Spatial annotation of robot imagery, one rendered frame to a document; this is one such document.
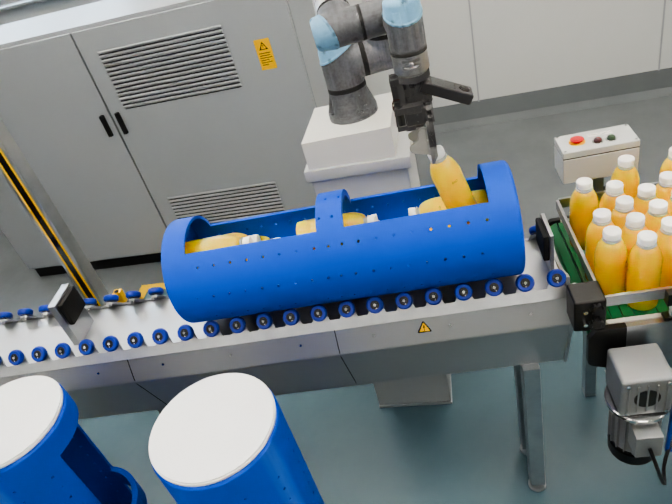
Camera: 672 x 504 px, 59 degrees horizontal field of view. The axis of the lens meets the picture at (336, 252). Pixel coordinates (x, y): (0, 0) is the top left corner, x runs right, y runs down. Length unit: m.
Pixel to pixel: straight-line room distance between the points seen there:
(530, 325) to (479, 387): 1.00
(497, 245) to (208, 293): 0.70
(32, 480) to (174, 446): 0.39
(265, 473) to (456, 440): 1.25
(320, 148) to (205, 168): 1.64
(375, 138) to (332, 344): 0.59
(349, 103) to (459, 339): 0.74
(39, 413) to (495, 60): 3.52
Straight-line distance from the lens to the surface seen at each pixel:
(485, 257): 1.41
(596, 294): 1.45
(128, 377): 1.83
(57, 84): 3.44
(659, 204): 1.56
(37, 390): 1.67
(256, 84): 3.03
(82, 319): 1.93
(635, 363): 1.51
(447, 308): 1.54
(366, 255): 1.39
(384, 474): 2.37
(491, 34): 4.23
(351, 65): 1.76
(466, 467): 2.35
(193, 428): 1.34
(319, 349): 1.61
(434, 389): 2.45
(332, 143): 1.75
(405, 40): 1.25
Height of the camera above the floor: 1.99
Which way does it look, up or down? 36 degrees down
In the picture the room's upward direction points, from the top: 17 degrees counter-clockwise
